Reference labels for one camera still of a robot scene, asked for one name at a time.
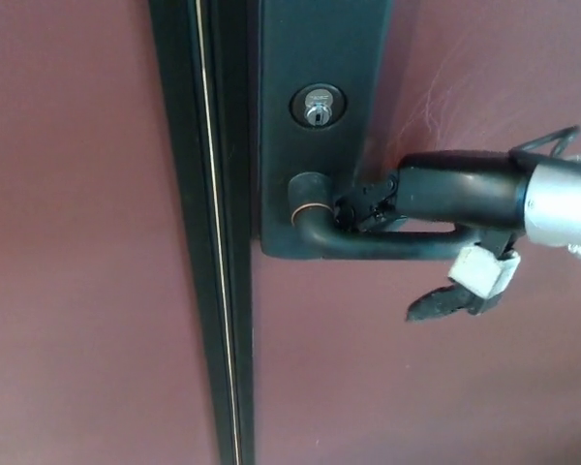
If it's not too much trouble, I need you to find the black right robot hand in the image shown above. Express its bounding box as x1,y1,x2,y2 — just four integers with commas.
333,150,533,324

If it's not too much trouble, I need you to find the black lever door handle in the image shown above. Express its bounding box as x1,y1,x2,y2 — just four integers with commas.
287,171,476,262

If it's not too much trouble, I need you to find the black door edge strip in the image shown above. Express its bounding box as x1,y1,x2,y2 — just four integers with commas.
147,0,265,465

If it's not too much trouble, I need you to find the silver lock cylinder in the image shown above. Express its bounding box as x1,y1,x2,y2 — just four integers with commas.
289,83,350,132

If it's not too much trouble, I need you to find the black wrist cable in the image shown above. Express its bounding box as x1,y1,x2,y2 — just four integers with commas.
509,125,581,162

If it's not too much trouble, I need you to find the black door handle plate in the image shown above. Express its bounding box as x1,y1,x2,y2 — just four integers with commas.
257,0,395,261

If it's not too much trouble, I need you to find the maroon door leaf with handle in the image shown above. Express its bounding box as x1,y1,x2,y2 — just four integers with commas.
250,0,581,465

